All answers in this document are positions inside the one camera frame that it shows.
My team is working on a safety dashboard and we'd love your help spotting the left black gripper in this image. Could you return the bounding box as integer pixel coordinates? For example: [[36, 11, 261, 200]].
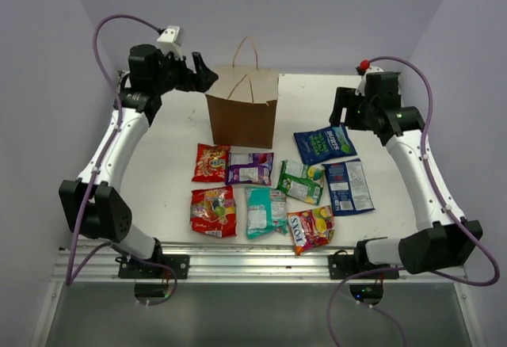
[[152, 48, 217, 95]]

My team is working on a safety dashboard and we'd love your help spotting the blue Burts chips bag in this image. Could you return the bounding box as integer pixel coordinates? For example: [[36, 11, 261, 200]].
[[294, 124, 357, 166]]

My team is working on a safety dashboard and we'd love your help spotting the brown paper bag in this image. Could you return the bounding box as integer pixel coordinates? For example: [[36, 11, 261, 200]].
[[206, 59, 280, 149]]

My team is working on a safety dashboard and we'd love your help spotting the blue snack bag back side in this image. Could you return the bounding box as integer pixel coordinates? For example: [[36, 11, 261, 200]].
[[323, 158, 375, 216]]

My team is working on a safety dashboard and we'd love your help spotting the green snack bag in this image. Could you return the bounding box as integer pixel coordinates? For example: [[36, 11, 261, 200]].
[[276, 160, 325, 205]]

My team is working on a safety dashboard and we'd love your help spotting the red snack bag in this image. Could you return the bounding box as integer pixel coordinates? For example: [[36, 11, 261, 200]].
[[192, 143, 231, 183]]

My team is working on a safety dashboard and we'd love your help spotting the purple Fox's berries bag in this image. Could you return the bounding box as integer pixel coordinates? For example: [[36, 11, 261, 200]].
[[225, 152, 274, 186]]

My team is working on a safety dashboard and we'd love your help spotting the orange Fox's candy bag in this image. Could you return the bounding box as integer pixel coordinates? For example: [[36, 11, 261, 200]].
[[288, 205, 334, 256]]

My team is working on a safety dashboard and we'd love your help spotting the teal snack bag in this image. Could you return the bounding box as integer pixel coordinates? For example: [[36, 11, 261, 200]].
[[245, 186, 288, 239]]

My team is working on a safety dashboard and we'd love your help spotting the red candy bag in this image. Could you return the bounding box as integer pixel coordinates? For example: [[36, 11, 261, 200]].
[[189, 186, 237, 238]]

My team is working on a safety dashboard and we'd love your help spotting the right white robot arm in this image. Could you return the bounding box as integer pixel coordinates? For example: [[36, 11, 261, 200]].
[[330, 67, 482, 278]]

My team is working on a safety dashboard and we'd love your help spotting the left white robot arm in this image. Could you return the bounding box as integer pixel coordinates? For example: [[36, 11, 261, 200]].
[[59, 44, 218, 278]]

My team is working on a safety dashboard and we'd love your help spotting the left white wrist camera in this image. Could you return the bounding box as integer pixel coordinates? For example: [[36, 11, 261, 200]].
[[157, 26, 185, 60]]

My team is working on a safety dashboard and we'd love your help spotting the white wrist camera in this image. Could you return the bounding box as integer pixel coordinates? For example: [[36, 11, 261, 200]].
[[157, 26, 185, 60], [355, 59, 383, 97]]

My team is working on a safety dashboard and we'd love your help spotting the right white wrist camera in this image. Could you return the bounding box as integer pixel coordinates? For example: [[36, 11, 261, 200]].
[[355, 59, 383, 97]]

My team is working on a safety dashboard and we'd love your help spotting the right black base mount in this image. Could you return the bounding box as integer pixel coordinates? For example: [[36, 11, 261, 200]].
[[327, 250, 399, 280]]

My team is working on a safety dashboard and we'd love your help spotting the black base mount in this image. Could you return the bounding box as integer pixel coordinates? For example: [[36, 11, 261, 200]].
[[115, 254, 190, 280], [327, 250, 399, 280]]

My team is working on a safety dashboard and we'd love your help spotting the aluminium rail frame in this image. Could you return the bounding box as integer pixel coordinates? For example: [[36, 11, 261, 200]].
[[32, 244, 486, 346]]

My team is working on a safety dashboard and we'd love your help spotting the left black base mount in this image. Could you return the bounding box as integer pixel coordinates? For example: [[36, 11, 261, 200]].
[[115, 254, 190, 280]]

